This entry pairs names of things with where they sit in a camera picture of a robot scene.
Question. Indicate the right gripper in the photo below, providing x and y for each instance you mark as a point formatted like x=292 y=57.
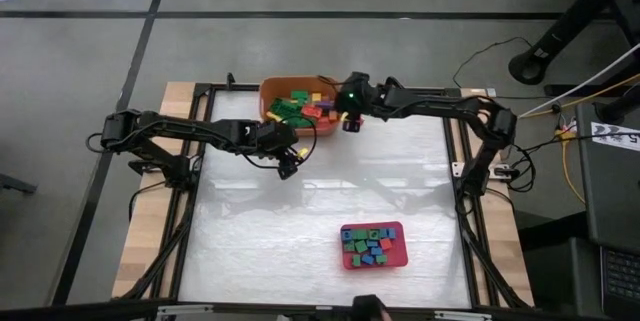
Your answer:
x=356 y=96

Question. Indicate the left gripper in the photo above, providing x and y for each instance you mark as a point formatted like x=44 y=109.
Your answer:
x=280 y=141

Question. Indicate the small yellow block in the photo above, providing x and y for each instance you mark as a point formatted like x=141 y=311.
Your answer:
x=344 y=117

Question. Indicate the coral studded block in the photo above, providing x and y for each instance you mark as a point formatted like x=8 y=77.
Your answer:
x=333 y=115
x=311 y=111

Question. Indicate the long purple block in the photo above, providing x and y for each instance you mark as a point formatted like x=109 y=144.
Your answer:
x=325 y=105

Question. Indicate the green studded block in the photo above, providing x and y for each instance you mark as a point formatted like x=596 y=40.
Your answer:
x=287 y=110
x=300 y=95

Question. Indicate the orange plastic bin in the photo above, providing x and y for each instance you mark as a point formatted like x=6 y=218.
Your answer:
x=272 y=88

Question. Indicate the small blue block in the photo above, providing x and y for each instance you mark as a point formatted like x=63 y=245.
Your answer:
x=376 y=251
x=372 y=243
x=346 y=235
x=367 y=259
x=392 y=233
x=383 y=233

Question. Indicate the small green block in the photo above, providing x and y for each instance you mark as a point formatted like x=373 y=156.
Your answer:
x=381 y=259
x=361 y=246
x=373 y=234
x=356 y=260
x=356 y=234
x=349 y=246
x=363 y=234

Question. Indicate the small red block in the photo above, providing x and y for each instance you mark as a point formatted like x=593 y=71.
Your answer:
x=385 y=244

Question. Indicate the red plastic tray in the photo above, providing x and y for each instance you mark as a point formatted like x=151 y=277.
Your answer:
x=397 y=261

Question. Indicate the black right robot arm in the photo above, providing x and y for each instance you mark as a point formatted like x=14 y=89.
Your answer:
x=435 y=103

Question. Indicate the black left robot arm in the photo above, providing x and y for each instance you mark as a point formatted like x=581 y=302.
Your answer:
x=165 y=123

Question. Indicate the small white adapter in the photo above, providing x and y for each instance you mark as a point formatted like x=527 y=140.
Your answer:
x=492 y=92

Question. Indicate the person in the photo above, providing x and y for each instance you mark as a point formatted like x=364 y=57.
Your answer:
x=367 y=307

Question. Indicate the wooden table side board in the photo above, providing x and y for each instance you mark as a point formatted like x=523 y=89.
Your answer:
x=145 y=241
x=500 y=241

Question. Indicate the black stand base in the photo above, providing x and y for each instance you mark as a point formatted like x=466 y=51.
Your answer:
x=565 y=26

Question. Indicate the dark grey cabinet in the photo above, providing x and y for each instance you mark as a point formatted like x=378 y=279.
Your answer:
x=555 y=271

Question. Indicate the white paper label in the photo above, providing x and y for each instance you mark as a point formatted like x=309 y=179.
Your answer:
x=615 y=136

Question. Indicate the black stand leg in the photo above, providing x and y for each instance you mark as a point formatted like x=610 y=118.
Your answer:
x=620 y=106

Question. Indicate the black floor object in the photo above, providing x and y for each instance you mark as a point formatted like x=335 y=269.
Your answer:
x=17 y=183

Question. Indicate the black equipment case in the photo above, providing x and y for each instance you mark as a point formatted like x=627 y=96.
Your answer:
x=615 y=196

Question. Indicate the black keyboard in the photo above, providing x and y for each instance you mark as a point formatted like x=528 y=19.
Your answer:
x=622 y=281

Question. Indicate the white metal bracket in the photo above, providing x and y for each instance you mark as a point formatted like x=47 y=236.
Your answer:
x=458 y=169

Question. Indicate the black aluminium table frame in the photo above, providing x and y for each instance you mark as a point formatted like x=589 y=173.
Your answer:
x=325 y=306

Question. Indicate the silver frame bracket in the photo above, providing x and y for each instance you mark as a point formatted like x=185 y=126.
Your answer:
x=185 y=310
x=462 y=316

